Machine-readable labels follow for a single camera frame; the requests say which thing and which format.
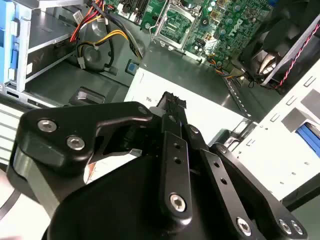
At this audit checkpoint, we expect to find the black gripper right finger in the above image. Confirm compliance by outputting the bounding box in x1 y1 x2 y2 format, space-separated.
174 98 309 240

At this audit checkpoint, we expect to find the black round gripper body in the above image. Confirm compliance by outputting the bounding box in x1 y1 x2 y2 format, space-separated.
46 154 235 240

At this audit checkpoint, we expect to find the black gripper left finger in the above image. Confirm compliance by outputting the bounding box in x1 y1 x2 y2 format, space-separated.
5 91 194 225

